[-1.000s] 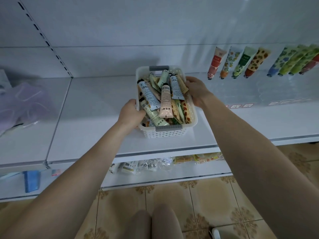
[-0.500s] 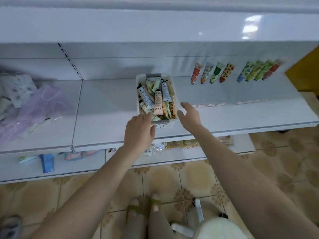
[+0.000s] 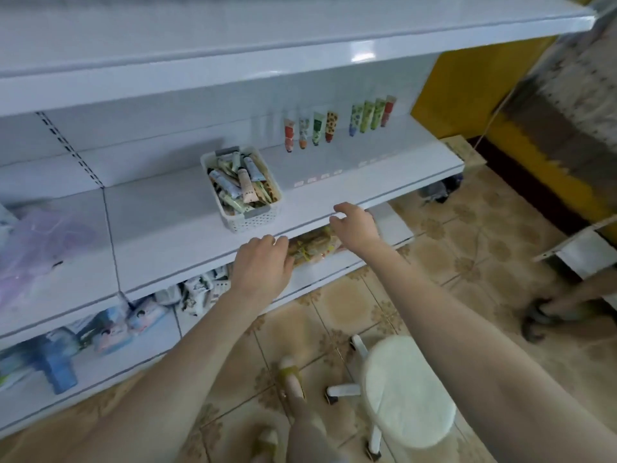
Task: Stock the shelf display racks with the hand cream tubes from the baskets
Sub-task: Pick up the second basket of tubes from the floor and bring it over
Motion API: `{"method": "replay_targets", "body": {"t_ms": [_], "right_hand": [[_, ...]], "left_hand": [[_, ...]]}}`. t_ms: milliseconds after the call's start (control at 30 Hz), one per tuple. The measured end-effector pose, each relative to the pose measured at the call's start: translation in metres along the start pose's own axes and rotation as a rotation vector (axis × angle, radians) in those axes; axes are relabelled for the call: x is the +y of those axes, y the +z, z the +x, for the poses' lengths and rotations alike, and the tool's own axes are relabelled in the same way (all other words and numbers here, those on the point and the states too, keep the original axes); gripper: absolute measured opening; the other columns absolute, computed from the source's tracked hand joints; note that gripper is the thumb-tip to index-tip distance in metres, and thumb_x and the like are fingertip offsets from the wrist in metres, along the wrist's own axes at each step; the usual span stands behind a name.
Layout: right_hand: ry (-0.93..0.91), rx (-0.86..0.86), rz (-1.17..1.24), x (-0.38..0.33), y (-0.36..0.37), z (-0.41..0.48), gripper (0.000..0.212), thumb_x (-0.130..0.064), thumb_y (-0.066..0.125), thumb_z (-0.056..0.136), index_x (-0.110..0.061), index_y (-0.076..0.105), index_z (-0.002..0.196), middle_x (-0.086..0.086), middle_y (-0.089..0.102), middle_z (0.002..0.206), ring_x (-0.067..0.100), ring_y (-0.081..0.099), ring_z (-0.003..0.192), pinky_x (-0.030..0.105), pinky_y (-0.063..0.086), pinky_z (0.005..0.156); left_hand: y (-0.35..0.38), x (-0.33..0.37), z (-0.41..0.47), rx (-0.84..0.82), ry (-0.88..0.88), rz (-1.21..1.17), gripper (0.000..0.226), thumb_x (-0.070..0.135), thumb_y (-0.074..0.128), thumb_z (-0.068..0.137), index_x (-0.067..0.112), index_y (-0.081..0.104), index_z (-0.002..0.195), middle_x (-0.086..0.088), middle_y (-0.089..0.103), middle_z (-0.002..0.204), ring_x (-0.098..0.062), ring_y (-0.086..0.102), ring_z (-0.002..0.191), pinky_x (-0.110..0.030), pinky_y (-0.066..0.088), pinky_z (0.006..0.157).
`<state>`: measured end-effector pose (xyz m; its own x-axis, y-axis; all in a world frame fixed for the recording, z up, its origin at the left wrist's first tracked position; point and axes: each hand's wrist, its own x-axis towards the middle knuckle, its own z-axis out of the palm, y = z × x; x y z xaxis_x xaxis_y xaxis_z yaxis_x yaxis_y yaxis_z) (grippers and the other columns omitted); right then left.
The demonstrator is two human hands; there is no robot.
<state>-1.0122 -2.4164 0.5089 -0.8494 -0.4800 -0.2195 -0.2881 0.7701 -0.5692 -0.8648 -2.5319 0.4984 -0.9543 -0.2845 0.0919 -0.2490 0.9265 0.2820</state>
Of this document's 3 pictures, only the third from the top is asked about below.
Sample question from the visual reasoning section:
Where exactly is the person's left hand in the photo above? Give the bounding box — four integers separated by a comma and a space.
231, 235, 296, 307

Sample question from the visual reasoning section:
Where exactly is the person's right hand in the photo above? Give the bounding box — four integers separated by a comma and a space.
328, 202, 384, 259

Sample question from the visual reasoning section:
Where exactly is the white perforated plastic basket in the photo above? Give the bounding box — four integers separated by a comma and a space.
201, 146, 283, 233

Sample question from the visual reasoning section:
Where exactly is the row of hand cream tubes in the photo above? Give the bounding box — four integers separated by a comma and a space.
282, 95, 397, 153

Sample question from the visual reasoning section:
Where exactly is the white metal shelf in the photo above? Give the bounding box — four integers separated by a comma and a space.
0, 0, 599, 440

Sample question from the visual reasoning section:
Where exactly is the person's right forearm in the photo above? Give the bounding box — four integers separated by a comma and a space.
366, 241, 617, 463

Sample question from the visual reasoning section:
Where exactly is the person's left forearm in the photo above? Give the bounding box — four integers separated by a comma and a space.
62, 289, 281, 463

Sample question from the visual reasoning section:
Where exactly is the person's right shoe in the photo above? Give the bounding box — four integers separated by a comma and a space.
278, 359, 307, 406

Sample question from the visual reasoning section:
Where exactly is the person's shoe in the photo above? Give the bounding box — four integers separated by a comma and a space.
278, 359, 307, 406
253, 426, 283, 463

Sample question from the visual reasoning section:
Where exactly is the person's left shoe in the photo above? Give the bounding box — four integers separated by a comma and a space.
253, 426, 283, 463

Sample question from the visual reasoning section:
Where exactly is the person's right leg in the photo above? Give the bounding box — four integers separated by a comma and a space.
286, 404, 348, 463

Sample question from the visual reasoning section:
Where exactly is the white side shelf unit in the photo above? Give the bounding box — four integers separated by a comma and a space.
533, 215, 617, 280

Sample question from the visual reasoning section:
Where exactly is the clear divider tray with labels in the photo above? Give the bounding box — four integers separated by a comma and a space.
289, 154, 387, 189

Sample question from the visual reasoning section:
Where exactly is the cluster of green bottles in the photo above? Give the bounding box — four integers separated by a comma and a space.
421, 174, 464, 203

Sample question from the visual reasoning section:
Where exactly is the small brown cardboard box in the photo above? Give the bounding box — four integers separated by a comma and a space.
442, 134, 488, 172

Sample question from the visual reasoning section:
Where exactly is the pile of snack packets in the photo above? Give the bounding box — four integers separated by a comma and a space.
0, 226, 343, 394

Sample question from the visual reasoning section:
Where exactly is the white round stool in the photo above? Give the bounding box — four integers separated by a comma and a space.
325, 332, 459, 462

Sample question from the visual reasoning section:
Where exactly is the translucent plastic bag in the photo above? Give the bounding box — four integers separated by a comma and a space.
0, 207, 98, 309

